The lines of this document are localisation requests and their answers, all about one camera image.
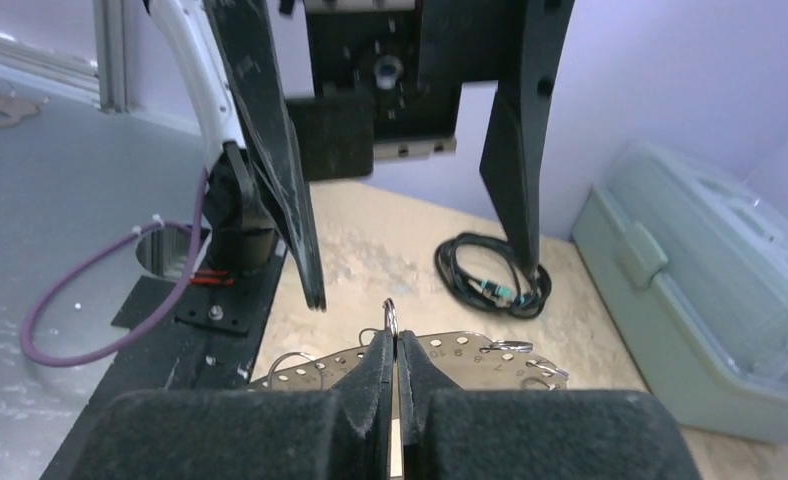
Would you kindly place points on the aluminium side rail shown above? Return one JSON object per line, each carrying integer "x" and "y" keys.
{"x": 80, "y": 44}

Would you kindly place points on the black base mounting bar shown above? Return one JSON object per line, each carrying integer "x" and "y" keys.
{"x": 210, "y": 340}

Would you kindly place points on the perforated metal key plate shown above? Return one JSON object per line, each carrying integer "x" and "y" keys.
{"x": 472, "y": 360}

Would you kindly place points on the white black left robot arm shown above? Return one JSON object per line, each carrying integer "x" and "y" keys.
{"x": 294, "y": 92}

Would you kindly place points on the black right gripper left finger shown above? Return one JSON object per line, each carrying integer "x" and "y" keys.
{"x": 339, "y": 433}

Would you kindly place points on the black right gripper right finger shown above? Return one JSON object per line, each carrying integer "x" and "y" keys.
{"x": 451, "y": 433}

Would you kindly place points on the green plastic toolbox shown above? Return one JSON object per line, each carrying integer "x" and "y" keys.
{"x": 693, "y": 268}

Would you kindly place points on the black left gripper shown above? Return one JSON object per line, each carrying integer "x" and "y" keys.
{"x": 371, "y": 102}

